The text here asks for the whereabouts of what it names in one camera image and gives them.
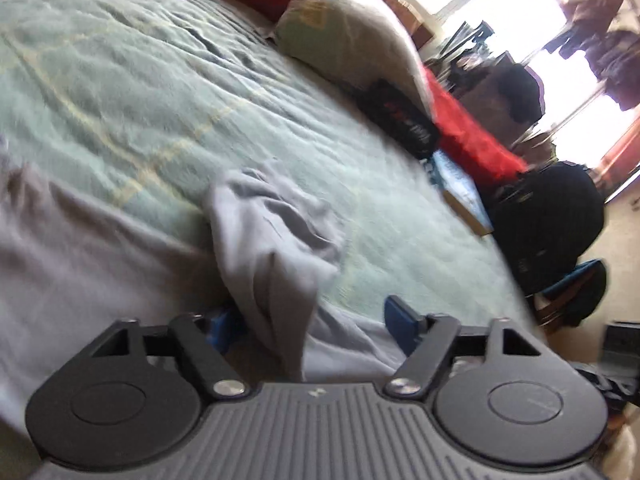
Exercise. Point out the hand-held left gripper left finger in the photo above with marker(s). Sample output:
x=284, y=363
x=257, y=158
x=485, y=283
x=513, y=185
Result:
x=222, y=327

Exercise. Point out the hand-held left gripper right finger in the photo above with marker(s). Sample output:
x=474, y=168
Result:
x=402, y=322

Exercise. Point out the blue cover book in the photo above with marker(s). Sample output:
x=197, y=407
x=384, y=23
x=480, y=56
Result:
x=462, y=190

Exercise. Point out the black backpack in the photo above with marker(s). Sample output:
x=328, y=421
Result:
x=545, y=220

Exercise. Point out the black and blue bag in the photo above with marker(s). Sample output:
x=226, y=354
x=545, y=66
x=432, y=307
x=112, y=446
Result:
x=585, y=295

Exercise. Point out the red pillow far side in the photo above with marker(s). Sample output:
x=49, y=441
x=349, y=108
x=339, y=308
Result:
x=470, y=135

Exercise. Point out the black printed pouch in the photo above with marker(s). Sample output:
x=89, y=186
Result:
x=400, y=120

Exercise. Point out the dark bulky object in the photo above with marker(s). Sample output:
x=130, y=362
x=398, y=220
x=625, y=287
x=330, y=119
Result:
x=520, y=90

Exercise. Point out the orange striped curtain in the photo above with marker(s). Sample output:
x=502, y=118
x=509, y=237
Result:
x=625, y=155

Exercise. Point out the grey pillow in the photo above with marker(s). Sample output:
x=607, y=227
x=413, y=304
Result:
x=350, y=35

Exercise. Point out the brown cardboard box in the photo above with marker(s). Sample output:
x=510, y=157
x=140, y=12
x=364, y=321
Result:
x=405, y=15

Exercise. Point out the window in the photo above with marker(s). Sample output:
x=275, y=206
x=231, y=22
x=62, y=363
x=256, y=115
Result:
x=505, y=10

